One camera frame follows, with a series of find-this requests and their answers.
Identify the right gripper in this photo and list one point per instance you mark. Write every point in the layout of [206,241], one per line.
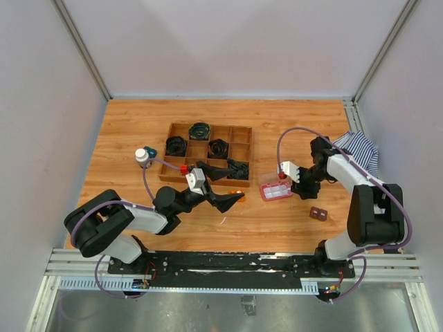
[304,190]

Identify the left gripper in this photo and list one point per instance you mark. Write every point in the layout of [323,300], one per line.
[223,202]

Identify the pink pill organizer box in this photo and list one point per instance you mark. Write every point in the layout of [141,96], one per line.
[274,188]

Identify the white cap pill bottle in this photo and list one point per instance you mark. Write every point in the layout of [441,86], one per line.
[142,157]

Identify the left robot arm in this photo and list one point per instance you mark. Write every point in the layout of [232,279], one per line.
[97,227]

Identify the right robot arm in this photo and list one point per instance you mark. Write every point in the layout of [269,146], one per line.
[375,217]

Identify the orange pill box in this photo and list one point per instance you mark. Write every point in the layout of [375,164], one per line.
[239,192]

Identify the brown pill box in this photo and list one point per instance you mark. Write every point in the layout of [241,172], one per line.
[318,214]

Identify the wooden compartment tray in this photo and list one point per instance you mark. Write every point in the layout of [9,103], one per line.
[224,146]

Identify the striped cloth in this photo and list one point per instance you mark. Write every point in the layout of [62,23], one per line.
[362,149]

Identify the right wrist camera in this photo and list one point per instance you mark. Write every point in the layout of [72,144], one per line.
[287,169]

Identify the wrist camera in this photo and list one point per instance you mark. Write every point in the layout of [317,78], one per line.
[287,169]
[196,179]

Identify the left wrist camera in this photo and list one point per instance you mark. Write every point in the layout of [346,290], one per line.
[196,179]

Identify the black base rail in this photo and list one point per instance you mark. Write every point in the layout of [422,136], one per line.
[230,271]

